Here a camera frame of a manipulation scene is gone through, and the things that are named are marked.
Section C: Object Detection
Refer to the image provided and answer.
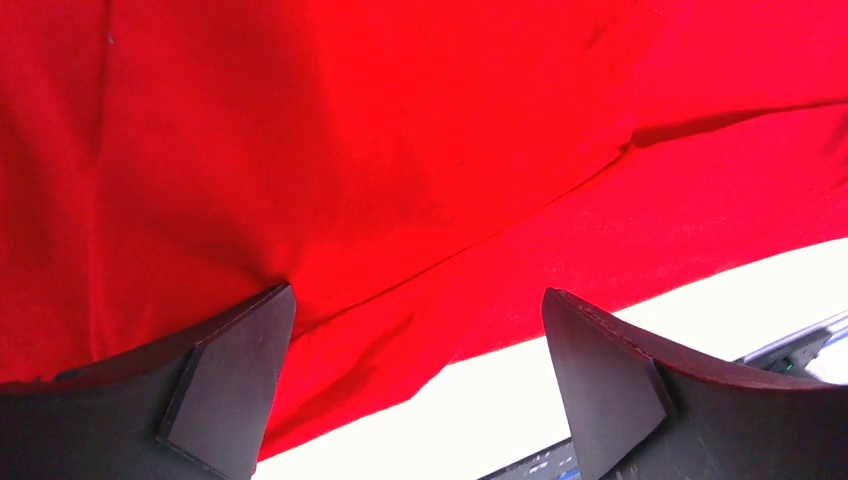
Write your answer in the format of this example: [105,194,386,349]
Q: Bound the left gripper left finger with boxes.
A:
[1,286,296,479]

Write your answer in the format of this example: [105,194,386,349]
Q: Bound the red t shirt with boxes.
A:
[1,1,847,457]

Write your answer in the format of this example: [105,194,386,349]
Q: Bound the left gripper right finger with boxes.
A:
[542,288,847,479]

